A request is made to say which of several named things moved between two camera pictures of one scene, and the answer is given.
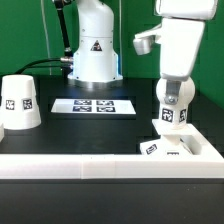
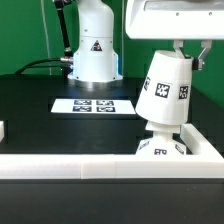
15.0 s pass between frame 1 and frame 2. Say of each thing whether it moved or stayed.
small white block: stayed
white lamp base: moved
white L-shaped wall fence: stayed
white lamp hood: moved
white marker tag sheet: stayed
